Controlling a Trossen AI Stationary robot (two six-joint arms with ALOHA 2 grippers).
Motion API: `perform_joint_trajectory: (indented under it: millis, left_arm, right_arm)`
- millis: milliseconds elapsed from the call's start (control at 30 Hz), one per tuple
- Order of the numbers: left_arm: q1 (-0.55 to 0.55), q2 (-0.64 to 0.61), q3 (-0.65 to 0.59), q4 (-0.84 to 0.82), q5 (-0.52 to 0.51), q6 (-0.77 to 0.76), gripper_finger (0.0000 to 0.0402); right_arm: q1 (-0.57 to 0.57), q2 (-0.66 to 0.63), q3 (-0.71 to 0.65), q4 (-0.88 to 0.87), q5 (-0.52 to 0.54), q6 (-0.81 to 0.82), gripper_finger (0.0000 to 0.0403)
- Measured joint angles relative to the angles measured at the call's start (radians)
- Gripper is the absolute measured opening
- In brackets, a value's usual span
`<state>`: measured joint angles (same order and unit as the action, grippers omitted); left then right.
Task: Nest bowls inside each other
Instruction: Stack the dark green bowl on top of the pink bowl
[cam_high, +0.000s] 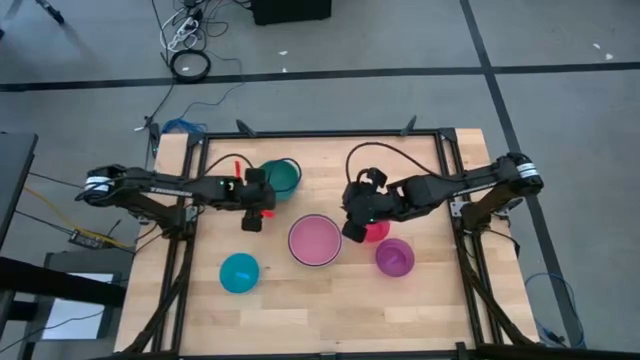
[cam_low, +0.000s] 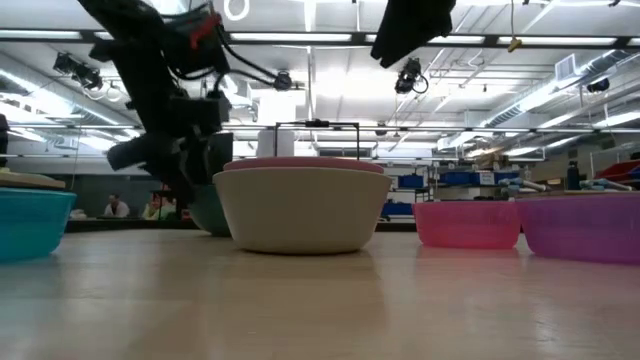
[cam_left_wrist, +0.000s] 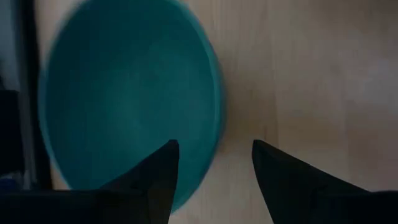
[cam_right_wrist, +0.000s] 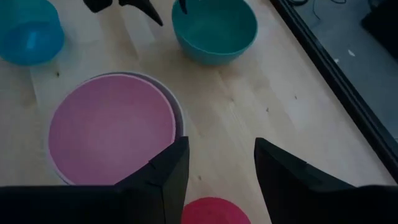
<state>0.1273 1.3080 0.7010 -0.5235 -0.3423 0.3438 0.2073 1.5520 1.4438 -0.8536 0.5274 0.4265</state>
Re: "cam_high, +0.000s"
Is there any dark green plastic bowl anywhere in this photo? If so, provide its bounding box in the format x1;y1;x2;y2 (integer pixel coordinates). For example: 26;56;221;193
259;158;304;203

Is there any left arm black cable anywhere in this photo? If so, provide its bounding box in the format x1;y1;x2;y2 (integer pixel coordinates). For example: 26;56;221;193
197;152;255;182

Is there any small black circuit board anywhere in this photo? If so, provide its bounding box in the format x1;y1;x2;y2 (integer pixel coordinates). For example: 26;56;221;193
67;228;105;250

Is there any large pink plastic bowl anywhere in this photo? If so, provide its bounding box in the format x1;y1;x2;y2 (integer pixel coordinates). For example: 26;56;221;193
287;213;344;268

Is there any black aluminium table frame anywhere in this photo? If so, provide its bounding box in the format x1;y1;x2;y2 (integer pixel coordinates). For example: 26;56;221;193
119;115;539;360

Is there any small red plastic bowl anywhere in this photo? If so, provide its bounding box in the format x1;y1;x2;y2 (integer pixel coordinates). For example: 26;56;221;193
363;220;392;245

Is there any white power strip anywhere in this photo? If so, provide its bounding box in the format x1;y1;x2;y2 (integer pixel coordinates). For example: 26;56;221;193
159;13;202;52

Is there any black bench with white panel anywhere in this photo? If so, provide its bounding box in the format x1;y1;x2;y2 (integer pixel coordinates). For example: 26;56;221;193
0;249;129;360

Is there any turquoise plastic bowl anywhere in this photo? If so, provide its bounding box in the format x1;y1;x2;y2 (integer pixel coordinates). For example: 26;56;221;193
218;252;262;295

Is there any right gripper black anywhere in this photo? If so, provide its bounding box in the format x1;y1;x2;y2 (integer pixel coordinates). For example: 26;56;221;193
341;167;402;245

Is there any bundled blue cable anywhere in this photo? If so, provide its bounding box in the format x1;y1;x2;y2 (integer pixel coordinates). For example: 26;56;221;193
160;117;208;135

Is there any black tripod leg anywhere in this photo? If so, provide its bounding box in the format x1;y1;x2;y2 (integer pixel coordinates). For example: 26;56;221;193
33;0;66;25

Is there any black side desk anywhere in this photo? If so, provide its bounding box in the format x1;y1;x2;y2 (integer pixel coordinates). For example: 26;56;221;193
0;131;40;249

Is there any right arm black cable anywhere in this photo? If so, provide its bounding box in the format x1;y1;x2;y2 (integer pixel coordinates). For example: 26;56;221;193
344;141;454;184

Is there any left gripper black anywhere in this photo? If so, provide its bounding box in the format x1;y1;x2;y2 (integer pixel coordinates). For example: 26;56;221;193
230;168;278;234

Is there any looped blue cable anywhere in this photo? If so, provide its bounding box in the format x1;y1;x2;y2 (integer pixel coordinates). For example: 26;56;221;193
523;271;587;350

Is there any purple plastic bowl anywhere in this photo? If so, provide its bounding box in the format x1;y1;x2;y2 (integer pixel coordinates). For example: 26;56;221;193
375;237;416;279

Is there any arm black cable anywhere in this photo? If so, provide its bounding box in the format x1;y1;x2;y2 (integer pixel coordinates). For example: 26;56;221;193
197;152;255;182
344;141;454;184

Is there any coiled black cable ring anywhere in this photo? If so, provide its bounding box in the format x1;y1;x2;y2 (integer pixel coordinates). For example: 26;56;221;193
169;48;213;84

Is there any yellow cable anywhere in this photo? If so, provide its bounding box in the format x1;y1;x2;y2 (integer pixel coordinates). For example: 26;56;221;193
22;184;132;250

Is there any black box on floor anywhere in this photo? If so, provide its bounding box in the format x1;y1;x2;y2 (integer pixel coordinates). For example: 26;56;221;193
249;0;333;27

